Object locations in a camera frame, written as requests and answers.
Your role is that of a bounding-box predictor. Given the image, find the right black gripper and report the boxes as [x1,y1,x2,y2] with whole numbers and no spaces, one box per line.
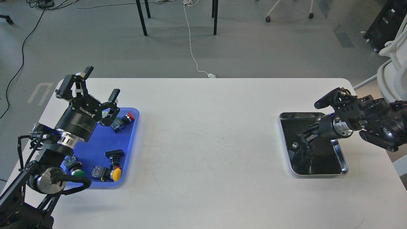
[296,114,345,142]

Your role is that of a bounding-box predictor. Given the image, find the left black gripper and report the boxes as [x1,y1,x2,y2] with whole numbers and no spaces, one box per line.
[55,66,120,142]

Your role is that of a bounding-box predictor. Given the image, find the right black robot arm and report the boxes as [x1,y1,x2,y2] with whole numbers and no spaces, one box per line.
[297,87,407,152]

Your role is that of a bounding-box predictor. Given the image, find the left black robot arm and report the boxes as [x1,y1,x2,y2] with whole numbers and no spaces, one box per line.
[0,66,120,229]

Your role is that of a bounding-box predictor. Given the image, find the silver metal tray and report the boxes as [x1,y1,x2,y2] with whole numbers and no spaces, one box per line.
[279,112,349,178]

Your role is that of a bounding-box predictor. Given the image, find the blue plastic tray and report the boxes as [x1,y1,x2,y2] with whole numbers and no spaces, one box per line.
[73,107,140,189]

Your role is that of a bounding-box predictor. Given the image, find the white office chair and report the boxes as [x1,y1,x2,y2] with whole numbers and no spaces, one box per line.
[353,30,407,103]

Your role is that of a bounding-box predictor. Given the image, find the black table leg left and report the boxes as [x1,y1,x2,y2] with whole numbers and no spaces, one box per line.
[136,0,151,36]

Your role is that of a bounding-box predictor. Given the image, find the black table leg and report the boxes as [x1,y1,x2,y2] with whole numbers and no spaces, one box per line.
[212,0,219,35]
[136,0,151,36]

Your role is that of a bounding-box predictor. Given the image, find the white chair base wheels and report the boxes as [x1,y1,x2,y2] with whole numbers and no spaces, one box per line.
[264,0,316,23]

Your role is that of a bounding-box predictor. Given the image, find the black equipment case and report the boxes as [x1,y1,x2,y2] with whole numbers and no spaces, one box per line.
[363,0,407,52]

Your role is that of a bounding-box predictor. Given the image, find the black table leg right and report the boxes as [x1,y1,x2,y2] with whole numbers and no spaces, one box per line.
[212,0,219,35]

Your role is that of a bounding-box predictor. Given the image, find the red push button switch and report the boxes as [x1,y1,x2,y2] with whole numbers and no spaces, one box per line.
[110,112,135,133]

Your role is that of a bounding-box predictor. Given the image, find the black push button switch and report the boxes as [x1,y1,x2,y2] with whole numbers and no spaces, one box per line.
[105,149,125,170]

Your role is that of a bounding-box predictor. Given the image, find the green push button switch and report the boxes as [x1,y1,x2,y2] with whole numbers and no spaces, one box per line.
[63,156,86,177]

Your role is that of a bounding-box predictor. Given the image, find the black floor cable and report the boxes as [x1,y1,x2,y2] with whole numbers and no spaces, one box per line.
[0,0,73,120]

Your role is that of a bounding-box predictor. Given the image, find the yellow push button switch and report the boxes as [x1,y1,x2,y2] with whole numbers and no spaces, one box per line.
[90,165,122,182]

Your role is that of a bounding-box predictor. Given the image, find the white floor cable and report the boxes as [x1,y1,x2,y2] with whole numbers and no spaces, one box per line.
[183,0,217,79]

